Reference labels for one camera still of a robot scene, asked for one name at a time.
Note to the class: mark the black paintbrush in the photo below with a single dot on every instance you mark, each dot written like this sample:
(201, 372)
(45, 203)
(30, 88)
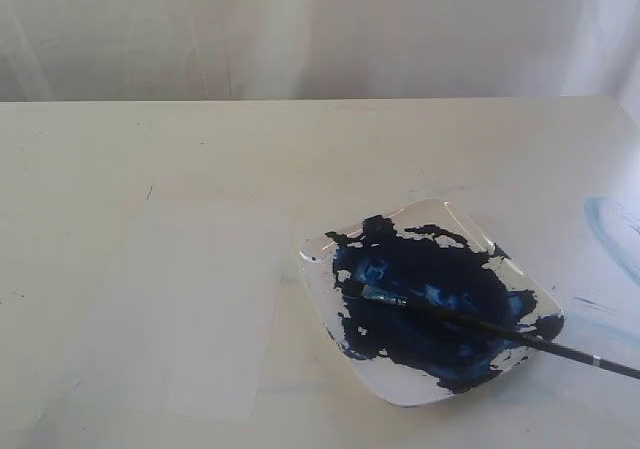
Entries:
(358, 290)

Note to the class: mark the white paper sheet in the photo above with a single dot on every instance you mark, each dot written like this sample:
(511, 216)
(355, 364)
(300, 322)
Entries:
(181, 324)

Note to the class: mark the white backdrop cloth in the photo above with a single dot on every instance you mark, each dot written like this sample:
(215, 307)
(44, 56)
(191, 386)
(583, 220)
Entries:
(55, 50)

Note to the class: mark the white square paint plate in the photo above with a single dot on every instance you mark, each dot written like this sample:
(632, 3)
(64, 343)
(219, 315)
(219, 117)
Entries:
(436, 251)

